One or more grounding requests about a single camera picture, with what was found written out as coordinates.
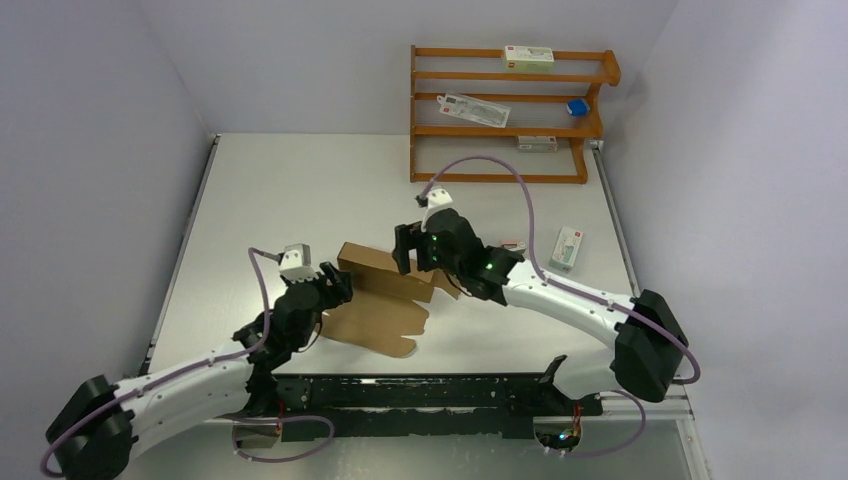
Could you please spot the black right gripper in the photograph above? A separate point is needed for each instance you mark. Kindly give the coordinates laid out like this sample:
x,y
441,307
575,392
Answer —
x,y
411,237

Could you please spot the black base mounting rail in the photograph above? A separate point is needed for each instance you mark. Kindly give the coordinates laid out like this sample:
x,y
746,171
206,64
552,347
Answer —
x,y
507,404

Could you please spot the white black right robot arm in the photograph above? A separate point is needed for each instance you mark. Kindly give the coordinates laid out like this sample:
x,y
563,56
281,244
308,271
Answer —
x,y
642,342

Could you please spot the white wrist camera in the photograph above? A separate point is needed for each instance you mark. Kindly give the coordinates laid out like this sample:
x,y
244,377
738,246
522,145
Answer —
x,y
433,200
295,263

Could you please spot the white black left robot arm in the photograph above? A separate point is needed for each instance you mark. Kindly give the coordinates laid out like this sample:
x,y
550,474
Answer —
x,y
104,425

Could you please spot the clear plastic packet on shelf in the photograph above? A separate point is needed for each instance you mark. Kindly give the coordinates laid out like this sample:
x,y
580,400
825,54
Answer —
x,y
474,110

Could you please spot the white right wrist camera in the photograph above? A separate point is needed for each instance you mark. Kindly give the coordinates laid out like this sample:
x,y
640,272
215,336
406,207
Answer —
x,y
433,200

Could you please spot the blue small object on shelf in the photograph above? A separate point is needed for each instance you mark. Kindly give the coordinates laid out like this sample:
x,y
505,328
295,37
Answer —
x,y
578,107

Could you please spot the orange wooden shelf rack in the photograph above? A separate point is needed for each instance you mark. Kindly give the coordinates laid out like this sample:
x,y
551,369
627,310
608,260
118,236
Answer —
x,y
538,102

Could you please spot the white flat box bottom shelf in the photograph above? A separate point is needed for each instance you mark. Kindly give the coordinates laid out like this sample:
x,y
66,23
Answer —
x,y
537,144

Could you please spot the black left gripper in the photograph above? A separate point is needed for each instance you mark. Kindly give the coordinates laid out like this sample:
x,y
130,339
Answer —
x,y
340,288

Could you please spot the white green box top shelf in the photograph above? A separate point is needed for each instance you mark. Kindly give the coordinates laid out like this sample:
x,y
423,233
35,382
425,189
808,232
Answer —
x,y
528,59

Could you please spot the brown cardboard box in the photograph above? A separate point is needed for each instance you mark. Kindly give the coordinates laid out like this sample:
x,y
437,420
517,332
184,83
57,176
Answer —
x,y
386,310

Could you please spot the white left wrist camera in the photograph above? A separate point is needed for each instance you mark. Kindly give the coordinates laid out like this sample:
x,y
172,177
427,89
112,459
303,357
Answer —
x,y
295,263

